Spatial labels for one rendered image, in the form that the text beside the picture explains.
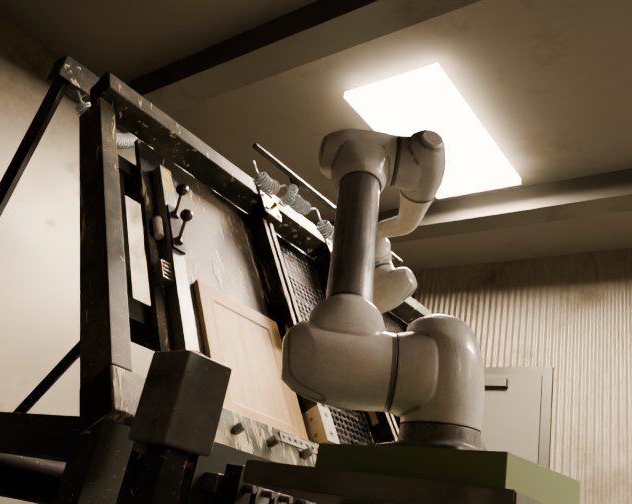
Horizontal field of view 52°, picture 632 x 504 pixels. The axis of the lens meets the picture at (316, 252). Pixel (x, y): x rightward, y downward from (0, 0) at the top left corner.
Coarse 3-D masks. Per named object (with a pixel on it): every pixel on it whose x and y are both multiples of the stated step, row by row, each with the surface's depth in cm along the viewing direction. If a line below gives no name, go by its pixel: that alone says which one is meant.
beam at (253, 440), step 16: (112, 368) 141; (96, 384) 141; (112, 384) 138; (128, 384) 142; (80, 400) 142; (96, 400) 139; (112, 400) 136; (128, 400) 139; (80, 416) 140; (96, 416) 136; (112, 416) 135; (128, 416) 137; (224, 416) 162; (240, 416) 168; (80, 432) 137; (224, 432) 158; (256, 432) 169; (272, 432) 175; (144, 448) 147; (240, 448) 160; (256, 448) 165; (272, 448) 170; (288, 448) 176; (192, 464) 157; (304, 464) 178
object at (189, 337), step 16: (160, 176) 219; (160, 192) 214; (160, 208) 210; (176, 256) 194; (176, 272) 188; (176, 288) 184; (176, 304) 180; (176, 320) 177; (192, 320) 180; (176, 336) 174; (192, 336) 175
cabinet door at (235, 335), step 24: (216, 312) 197; (240, 312) 209; (216, 336) 188; (240, 336) 200; (264, 336) 212; (216, 360) 181; (240, 360) 191; (264, 360) 203; (240, 384) 184; (264, 384) 194; (240, 408) 176; (264, 408) 186; (288, 408) 196; (288, 432) 187
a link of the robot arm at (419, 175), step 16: (400, 144) 163; (416, 144) 160; (432, 144) 160; (400, 160) 162; (416, 160) 162; (432, 160) 161; (400, 176) 164; (416, 176) 164; (432, 176) 164; (416, 192) 169; (432, 192) 169
